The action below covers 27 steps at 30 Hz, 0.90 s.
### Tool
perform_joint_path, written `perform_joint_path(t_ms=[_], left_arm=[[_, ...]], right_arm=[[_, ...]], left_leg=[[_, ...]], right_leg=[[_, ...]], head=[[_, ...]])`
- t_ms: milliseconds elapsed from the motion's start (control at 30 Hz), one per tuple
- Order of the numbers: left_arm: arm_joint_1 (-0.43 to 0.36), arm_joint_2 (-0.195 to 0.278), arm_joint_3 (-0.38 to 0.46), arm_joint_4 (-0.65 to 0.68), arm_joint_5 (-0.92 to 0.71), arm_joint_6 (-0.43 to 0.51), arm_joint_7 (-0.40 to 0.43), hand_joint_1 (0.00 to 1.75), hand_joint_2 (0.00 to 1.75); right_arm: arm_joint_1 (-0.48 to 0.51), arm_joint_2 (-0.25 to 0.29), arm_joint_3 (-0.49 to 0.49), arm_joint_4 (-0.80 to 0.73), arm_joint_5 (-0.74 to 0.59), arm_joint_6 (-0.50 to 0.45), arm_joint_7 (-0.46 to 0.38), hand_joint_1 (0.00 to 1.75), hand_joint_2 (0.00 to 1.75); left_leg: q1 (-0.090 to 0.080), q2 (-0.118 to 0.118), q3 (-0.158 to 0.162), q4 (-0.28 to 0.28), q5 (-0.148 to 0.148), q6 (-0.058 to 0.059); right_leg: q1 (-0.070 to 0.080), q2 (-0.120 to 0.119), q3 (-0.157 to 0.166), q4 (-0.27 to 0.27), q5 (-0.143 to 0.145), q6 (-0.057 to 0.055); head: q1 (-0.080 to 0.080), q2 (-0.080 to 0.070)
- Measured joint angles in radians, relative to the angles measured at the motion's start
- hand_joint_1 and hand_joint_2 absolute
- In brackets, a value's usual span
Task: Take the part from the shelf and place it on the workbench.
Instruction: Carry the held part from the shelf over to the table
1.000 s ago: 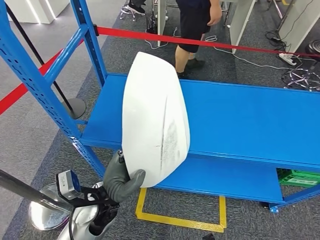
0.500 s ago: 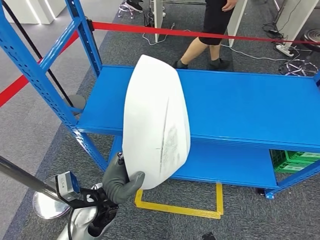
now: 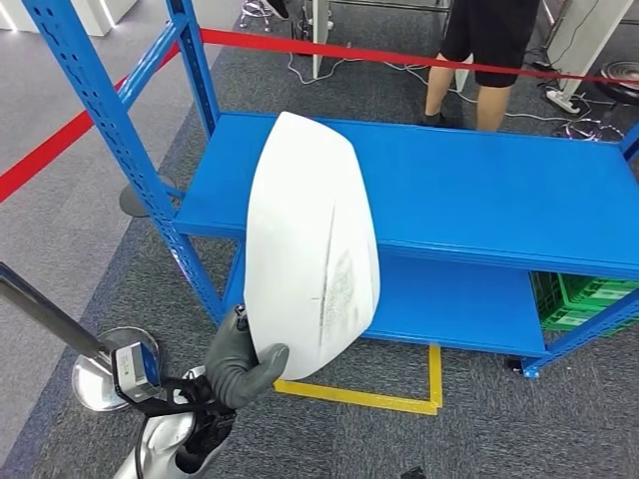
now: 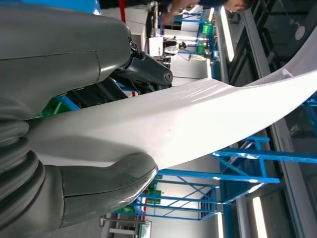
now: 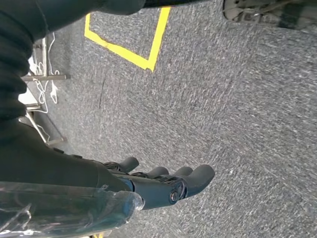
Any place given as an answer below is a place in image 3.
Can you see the black round base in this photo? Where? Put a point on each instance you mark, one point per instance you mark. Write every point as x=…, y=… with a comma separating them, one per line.
x=622, y=82

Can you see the white power strip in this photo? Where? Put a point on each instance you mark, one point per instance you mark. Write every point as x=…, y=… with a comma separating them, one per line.
x=564, y=101

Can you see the blue metal shelf rack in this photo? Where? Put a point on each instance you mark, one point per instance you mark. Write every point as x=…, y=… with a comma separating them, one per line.
x=499, y=198

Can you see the black stanchion post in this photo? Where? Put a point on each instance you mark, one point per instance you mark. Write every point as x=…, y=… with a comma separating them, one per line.
x=132, y=201

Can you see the chrome chair base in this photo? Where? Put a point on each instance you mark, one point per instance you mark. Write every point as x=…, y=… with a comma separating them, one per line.
x=594, y=131

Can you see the chrome stanchion post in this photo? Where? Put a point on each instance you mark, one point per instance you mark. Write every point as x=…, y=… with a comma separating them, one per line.
x=44, y=311

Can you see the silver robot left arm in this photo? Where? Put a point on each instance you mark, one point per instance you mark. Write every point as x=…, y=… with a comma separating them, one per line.
x=165, y=443

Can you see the white desk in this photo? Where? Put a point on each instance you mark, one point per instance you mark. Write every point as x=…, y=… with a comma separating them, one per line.
x=322, y=40
x=589, y=40

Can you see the white curved plastic part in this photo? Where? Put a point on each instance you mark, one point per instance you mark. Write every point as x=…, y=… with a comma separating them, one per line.
x=310, y=244

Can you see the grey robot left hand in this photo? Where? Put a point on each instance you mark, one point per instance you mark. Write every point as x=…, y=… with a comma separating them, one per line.
x=234, y=370

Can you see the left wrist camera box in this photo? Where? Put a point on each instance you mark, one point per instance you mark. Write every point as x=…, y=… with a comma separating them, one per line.
x=134, y=370

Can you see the person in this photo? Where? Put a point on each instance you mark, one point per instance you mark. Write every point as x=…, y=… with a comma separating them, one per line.
x=489, y=40
x=277, y=8

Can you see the white display plinth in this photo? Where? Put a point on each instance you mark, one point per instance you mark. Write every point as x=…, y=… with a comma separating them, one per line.
x=65, y=16

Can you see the chrome stool base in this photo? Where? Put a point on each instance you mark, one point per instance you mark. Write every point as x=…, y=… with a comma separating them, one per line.
x=254, y=14

